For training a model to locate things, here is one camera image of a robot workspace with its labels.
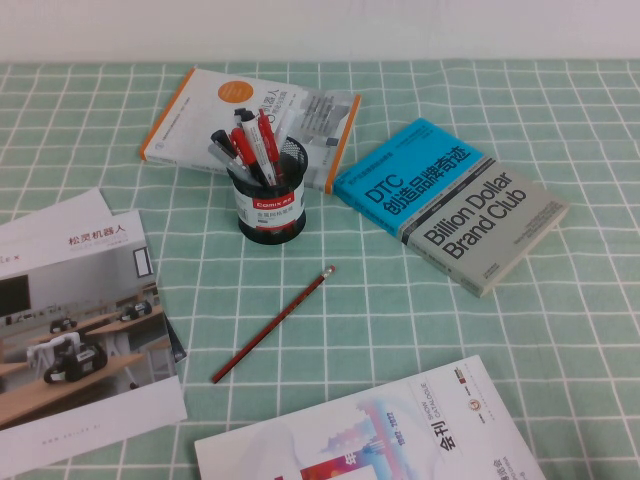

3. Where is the translucent grey pen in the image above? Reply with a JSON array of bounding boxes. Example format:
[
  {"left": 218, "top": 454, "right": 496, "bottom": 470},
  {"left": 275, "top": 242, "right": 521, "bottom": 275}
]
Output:
[{"left": 207, "top": 143, "right": 250, "bottom": 175}]

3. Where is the black mesh pen holder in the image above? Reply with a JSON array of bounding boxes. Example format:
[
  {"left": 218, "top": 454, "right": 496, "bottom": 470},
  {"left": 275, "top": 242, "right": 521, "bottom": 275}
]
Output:
[{"left": 225, "top": 149, "right": 308, "bottom": 246}]

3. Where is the clear plastic pen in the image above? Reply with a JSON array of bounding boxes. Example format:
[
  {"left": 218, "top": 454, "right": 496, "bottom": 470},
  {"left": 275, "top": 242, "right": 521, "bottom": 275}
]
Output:
[{"left": 273, "top": 110, "right": 302, "bottom": 166}]

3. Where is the red ballpoint pen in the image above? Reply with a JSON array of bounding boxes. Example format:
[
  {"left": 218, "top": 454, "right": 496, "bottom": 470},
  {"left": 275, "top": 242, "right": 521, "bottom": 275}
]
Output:
[{"left": 255, "top": 108, "right": 281, "bottom": 188}]

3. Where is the red pencil with eraser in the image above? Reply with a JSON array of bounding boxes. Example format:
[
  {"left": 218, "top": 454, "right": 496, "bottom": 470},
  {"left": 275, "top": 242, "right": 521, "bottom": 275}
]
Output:
[{"left": 209, "top": 265, "right": 336, "bottom": 384}]

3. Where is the red marker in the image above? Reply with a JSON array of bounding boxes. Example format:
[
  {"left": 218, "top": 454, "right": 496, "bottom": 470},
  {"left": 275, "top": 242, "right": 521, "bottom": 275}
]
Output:
[{"left": 229, "top": 127, "right": 258, "bottom": 172}]

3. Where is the white marker with black cap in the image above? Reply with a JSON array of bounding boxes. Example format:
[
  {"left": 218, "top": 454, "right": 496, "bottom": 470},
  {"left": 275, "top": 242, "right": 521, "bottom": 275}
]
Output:
[{"left": 233, "top": 106, "right": 276, "bottom": 188}]

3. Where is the blue and grey book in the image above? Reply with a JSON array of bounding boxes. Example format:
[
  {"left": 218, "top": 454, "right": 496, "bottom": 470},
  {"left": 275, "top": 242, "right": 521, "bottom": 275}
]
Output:
[{"left": 332, "top": 117, "right": 571, "bottom": 299}]

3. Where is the white book with orange edges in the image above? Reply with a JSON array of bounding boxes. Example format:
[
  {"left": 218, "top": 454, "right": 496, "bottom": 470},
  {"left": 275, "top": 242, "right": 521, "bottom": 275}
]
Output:
[{"left": 139, "top": 67, "right": 362, "bottom": 196}]

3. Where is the dark booklet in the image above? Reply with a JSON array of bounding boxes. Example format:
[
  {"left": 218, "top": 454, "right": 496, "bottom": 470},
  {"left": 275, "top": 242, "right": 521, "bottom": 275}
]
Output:
[{"left": 163, "top": 313, "right": 189, "bottom": 364}]

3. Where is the white show catalogue magazine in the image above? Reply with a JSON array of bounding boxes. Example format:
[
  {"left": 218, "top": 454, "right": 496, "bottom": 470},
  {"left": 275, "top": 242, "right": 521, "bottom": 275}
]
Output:
[{"left": 193, "top": 354, "right": 549, "bottom": 480}]

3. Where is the robot classroom photo brochure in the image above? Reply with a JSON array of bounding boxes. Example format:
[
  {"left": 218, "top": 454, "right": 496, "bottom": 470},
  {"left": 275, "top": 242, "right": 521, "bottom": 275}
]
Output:
[{"left": 0, "top": 208, "right": 189, "bottom": 480}]

